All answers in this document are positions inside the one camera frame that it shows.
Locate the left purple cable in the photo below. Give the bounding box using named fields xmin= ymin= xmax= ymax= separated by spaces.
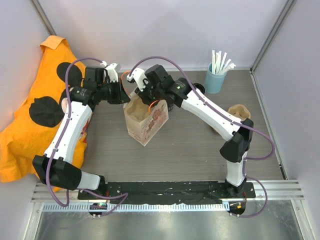
xmin=44 ymin=57 xmax=106 ymax=207

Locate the light blue straw holder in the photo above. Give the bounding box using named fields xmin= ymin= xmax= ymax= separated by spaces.
xmin=204 ymin=64 xmax=227 ymax=94

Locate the orange mickey mouse bag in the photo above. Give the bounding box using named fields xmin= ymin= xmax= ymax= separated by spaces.
xmin=0 ymin=35 xmax=85 ymax=183

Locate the white paper takeout bag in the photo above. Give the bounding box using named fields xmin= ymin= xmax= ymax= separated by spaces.
xmin=123 ymin=91 xmax=169 ymax=146

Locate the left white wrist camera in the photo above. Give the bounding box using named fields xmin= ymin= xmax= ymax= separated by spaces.
xmin=100 ymin=60 xmax=121 ymax=83

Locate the open black coffee cup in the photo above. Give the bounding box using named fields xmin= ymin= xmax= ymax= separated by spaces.
xmin=167 ymin=101 xmax=174 ymax=112

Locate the pulp cup carrier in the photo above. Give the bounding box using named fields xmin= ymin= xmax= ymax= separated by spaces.
xmin=124 ymin=96 xmax=154 ymax=123
xmin=227 ymin=104 xmax=251 ymax=121

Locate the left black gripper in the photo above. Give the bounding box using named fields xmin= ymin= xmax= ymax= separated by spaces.
xmin=97 ymin=78 xmax=131 ymax=105

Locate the purple cable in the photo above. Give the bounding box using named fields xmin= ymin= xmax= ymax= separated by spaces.
xmin=44 ymin=57 xmax=106 ymax=207
xmin=130 ymin=55 xmax=276 ymax=219

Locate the lidded black coffee cup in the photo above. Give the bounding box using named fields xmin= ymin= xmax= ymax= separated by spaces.
xmin=193 ymin=83 xmax=205 ymax=94

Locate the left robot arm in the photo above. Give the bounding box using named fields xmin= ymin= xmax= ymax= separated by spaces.
xmin=32 ymin=63 xmax=130 ymax=200

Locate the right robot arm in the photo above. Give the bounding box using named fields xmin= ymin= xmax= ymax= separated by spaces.
xmin=126 ymin=64 xmax=253 ymax=198

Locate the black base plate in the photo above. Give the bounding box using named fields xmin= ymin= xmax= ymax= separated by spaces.
xmin=77 ymin=180 xmax=257 ymax=206

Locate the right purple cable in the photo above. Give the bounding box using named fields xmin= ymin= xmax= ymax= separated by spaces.
xmin=130 ymin=55 xmax=276 ymax=219

